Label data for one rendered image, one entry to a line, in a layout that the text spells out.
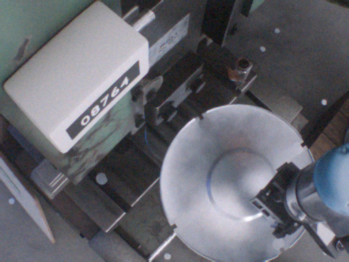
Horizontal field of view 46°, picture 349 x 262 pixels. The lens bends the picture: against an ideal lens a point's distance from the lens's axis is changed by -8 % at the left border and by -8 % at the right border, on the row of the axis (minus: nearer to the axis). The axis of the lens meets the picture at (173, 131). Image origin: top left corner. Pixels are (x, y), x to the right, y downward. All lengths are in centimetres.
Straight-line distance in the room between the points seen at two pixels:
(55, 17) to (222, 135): 59
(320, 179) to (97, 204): 50
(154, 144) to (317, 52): 119
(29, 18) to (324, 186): 33
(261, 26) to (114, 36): 162
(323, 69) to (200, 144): 112
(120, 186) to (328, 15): 138
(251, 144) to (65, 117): 60
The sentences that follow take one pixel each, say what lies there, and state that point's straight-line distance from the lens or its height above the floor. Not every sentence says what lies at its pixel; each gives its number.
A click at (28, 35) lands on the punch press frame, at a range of 21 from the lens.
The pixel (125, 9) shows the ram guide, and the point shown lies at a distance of 31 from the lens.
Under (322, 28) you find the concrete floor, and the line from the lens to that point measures 192.
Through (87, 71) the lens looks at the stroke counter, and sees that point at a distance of 22.
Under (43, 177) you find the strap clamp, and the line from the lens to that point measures 81.
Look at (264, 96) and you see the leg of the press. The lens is 98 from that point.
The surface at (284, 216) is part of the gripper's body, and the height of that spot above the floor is 93.
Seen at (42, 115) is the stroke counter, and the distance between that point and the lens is 21.
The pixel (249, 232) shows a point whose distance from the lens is 77.
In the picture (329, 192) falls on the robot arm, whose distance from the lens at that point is 43.
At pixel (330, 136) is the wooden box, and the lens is 133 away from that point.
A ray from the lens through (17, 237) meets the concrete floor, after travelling 161.
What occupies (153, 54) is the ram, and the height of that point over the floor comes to 107.
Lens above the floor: 153
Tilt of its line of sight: 74 degrees down
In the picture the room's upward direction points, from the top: 9 degrees clockwise
